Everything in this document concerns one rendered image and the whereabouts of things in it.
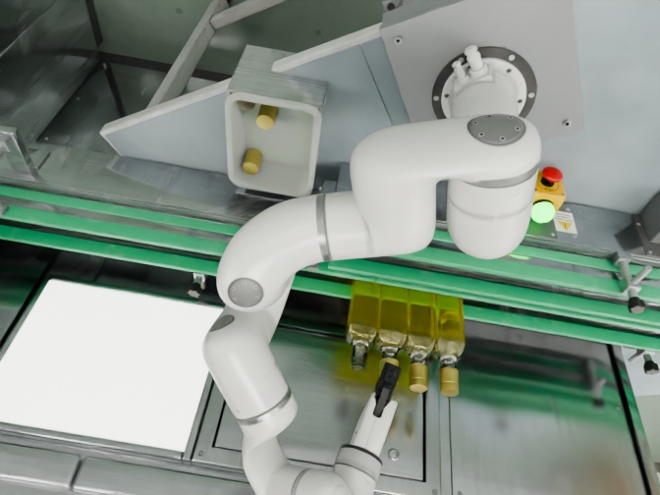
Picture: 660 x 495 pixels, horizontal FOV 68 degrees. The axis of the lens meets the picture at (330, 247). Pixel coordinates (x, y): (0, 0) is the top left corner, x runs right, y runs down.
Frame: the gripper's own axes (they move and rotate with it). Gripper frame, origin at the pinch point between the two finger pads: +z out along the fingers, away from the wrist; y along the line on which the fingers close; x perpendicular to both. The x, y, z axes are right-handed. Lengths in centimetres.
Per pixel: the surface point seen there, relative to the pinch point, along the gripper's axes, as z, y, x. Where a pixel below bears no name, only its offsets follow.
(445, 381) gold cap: 3.3, 1.5, -10.0
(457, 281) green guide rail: 23.0, 6.3, -6.4
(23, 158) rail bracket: 8, 12, 84
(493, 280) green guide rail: 27.1, 5.9, -13.5
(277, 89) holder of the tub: 26, 34, 36
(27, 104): 35, -2, 114
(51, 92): 46, -6, 117
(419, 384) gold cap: 0.7, 1.5, -5.7
